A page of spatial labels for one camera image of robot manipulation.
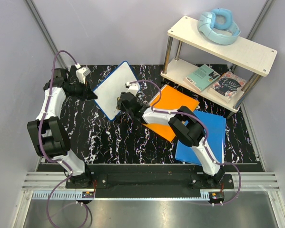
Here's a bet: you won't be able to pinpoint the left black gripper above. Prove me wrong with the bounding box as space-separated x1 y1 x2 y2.
68 78 98 102

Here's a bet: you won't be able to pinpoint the yellow wooden eraser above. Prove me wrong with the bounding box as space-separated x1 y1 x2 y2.
116 97 122 111

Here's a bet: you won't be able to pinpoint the blue framed whiteboard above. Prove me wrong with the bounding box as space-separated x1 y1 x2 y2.
93 61 137 120

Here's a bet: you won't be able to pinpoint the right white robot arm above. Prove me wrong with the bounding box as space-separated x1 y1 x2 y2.
117 92 225 188

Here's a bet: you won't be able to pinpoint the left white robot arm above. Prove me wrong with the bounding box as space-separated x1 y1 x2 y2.
27 66 97 188

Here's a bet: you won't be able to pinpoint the orange folder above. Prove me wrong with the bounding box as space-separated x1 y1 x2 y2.
144 85 199 142

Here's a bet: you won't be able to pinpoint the teal book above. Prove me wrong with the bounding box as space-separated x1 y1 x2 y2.
184 64 220 92

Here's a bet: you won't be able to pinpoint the blue folder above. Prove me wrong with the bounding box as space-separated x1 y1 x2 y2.
175 110 226 166

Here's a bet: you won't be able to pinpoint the floral navy book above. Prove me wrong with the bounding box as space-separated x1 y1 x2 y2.
208 72 246 103

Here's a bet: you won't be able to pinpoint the light blue headphones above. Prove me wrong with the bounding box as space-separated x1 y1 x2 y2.
197 8 241 45

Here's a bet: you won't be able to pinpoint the white two-tier shelf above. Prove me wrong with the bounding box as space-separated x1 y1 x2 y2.
161 16 277 114

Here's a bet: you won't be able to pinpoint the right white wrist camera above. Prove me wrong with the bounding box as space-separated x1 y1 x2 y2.
125 82 140 96

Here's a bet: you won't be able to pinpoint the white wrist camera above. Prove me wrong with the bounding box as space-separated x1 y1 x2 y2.
125 82 140 96
75 63 91 84

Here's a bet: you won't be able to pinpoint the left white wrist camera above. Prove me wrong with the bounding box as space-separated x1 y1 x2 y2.
75 63 91 84

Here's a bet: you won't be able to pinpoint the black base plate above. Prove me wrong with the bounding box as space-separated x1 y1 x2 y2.
66 164 235 200

